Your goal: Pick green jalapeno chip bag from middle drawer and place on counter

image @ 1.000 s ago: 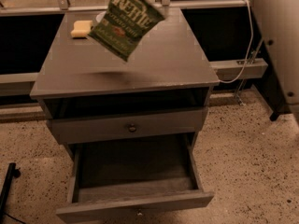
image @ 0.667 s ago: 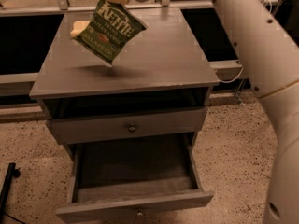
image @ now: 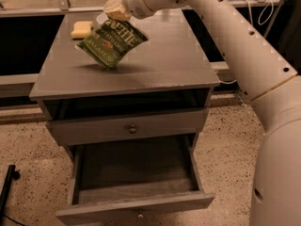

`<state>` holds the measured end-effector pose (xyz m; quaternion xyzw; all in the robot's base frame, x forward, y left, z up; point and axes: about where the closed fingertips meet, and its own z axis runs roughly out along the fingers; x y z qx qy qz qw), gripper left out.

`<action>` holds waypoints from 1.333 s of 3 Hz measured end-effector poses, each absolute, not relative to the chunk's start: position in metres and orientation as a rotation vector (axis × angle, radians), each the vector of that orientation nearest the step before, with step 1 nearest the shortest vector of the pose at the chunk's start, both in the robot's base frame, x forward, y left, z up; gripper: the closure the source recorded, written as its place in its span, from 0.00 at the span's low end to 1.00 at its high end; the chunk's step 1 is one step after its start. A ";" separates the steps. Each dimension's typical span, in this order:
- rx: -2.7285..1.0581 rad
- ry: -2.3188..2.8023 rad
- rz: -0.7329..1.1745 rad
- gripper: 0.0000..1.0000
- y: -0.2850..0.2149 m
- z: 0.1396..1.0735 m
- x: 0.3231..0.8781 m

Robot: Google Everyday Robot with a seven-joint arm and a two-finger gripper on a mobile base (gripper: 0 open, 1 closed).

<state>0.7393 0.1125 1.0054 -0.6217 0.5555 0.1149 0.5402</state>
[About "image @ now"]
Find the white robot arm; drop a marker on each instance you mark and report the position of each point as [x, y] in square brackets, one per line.
[270, 84]

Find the round dark drawer knob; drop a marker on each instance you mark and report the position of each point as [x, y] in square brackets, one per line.
[132, 129]

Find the green jalapeno chip bag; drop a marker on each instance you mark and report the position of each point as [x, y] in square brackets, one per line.
[111, 41]

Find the open lower drawer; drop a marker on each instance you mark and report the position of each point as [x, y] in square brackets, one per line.
[134, 179]

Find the white ceramic bowl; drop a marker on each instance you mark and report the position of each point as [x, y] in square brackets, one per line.
[100, 19]

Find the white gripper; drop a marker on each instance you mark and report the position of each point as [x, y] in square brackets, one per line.
[133, 0]

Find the closed upper drawer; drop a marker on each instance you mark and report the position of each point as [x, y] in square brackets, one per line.
[114, 128]

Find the grey wooden cabinet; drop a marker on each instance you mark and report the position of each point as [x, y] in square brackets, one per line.
[169, 72]

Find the yellow sponge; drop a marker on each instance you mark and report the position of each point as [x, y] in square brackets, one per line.
[81, 29]

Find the black stand leg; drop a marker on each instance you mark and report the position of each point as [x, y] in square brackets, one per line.
[12, 174]

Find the dark cabinet at right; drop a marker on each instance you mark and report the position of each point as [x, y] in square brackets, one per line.
[289, 44]

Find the grey metal rail frame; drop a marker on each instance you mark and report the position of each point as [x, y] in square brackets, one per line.
[31, 3]

